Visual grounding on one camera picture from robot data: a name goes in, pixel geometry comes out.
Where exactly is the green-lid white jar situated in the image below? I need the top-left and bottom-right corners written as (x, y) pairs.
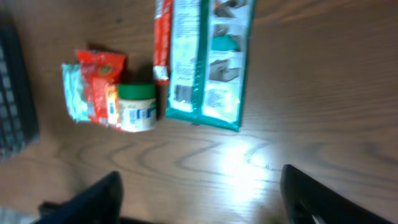
top-left (118, 83), bottom-right (157, 133)

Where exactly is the light teal snack packet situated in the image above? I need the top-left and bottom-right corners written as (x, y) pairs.
top-left (62, 63), bottom-right (90, 123)

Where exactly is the red stick packet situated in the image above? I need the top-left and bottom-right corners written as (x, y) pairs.
top-left (153, 0), bottom-right (174, 85)

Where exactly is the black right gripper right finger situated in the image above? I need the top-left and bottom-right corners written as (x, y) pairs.
top-left (280, 164), bottom-right (390, 223)

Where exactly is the green white 3M package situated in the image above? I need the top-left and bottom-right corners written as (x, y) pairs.
top-left (165, 0), bottom-right (256, 132)

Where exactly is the orange-red snack bag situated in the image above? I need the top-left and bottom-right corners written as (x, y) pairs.
top-left (76, 50), bottom-right (126, 126)

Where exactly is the grey plastic mesh basket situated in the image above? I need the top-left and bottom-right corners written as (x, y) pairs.
top-left (1, 18), bottom-right (40, 162)

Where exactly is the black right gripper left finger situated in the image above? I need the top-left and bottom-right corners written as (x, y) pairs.
top-left (37, 171), bottom-right (123, 224)

